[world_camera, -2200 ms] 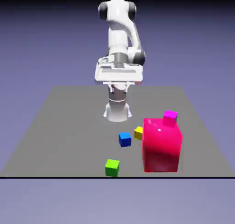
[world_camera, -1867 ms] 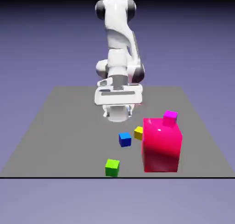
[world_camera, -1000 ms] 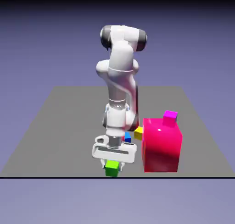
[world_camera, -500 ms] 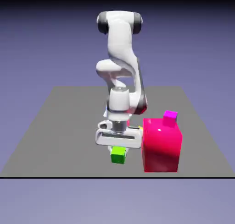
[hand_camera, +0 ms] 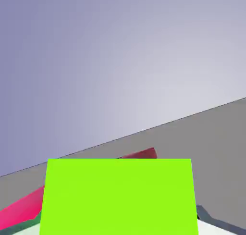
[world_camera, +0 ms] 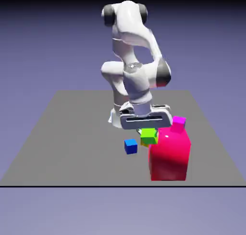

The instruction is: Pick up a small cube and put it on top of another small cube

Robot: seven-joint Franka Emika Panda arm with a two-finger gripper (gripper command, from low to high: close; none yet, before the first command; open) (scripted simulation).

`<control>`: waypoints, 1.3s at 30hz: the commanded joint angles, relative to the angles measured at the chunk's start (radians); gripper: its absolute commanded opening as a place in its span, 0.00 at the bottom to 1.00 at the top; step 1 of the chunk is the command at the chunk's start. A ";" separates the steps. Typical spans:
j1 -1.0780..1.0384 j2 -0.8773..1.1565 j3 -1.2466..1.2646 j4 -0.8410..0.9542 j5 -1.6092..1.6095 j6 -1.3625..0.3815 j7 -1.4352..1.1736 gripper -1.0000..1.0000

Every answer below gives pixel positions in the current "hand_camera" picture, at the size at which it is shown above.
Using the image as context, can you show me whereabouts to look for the small pink cube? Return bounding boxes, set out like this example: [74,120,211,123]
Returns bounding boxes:
[0,184,46,231]

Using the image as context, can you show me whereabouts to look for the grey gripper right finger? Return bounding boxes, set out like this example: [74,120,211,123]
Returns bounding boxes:
[196,204,246,235]

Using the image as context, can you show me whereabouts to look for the small lime green cube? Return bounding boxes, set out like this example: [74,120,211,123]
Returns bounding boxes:
[39,158,199,235]

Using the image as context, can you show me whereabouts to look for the small dark red cube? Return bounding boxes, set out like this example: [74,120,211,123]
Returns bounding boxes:
[117,147,158,160]

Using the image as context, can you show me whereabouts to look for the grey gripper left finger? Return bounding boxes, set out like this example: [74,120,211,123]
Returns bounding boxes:
[0,211,42,235]

